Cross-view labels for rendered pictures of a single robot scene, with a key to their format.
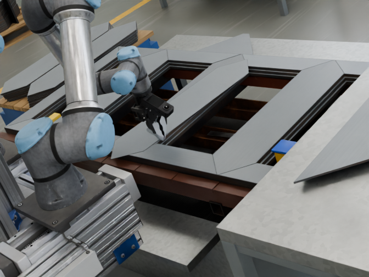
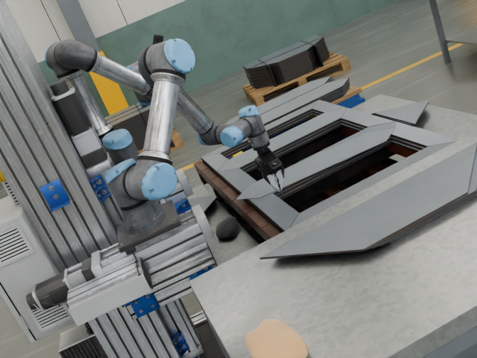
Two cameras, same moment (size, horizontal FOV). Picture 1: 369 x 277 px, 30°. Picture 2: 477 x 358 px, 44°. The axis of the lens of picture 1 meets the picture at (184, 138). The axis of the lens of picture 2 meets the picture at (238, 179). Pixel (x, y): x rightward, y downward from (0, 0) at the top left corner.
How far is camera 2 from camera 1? 0.92 m
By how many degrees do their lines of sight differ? 28
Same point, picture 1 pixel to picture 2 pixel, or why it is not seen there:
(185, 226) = not seen: hidden behind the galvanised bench
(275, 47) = (444, 118)
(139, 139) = (265, 187)
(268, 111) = (370, 182)
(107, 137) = (164, 183)
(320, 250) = (223, 328)
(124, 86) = (229, 140)
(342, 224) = (259, 310)
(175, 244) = not seen: hidden behind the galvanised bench
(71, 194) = (142, 224)
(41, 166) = (119, 197)
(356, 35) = not seen: outside the picture
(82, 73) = (155, 127)
